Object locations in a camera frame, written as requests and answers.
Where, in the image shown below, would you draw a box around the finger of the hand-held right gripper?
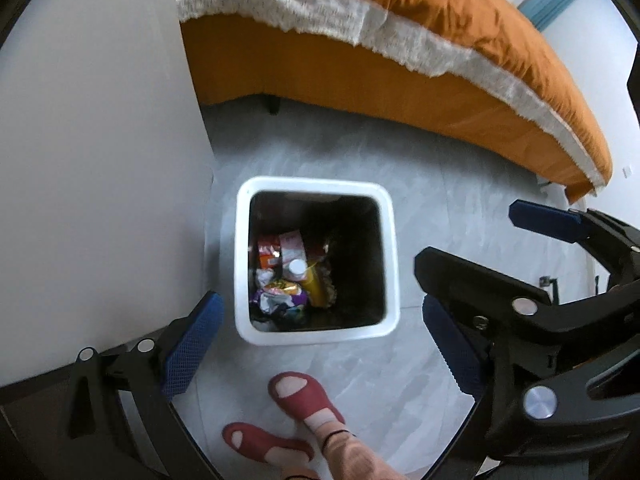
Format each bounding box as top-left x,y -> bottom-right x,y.
508,199 -> 640,292
414,247 -> 640,462

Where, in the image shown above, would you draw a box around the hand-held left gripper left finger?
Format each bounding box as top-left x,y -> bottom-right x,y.
55,290 -> 226,480

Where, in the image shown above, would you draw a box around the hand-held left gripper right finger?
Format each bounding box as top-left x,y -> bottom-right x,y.
420,294 -> 501,480

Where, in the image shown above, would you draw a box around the purple snack wrapper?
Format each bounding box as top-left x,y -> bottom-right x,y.
249,280 -> 309,312

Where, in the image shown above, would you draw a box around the yellow snack wrapper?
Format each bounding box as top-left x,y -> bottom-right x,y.
300,259 -> 335,309

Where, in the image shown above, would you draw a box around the white square trash bin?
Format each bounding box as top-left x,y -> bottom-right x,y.
234,175 -> 401,346

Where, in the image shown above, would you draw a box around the red slipper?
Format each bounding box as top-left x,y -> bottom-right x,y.
268,371 -> 347,434
222,422 -> 316,467

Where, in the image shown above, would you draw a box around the person's leg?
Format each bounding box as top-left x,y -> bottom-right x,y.
305,412 -> 401,480

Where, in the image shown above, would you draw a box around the white desk side panel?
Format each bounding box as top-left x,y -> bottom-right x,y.
0,0 -> 217,392

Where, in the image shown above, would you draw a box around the orange bed base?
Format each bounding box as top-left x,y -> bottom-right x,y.
179,14 -> 614,206

